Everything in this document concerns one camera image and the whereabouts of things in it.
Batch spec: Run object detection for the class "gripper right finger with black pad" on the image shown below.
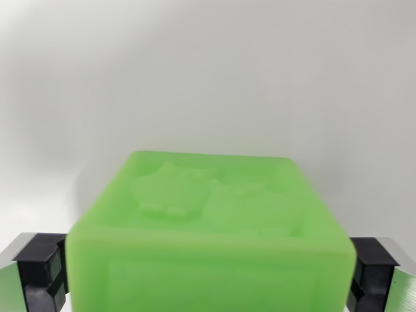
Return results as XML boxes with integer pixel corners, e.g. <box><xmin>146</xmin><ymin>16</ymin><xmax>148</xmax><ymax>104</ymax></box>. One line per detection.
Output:
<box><xmin>344</xmin><ymin>237</ymin><xmax>416</xmax><ymax>312</ymax></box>

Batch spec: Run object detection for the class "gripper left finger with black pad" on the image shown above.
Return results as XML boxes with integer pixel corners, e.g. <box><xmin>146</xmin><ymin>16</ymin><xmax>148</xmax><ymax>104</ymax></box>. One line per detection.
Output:
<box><xmin>0</xmin><ymin>231</ymin><xmax>70</xmax><ymax>312</ymax></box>

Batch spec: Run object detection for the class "green soft toy cube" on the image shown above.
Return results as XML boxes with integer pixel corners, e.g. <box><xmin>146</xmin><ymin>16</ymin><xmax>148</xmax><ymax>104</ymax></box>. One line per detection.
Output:
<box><xmin>64</xmin><ymin>149</ymin><xmax>357</xmax><ymax>312</ymax></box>

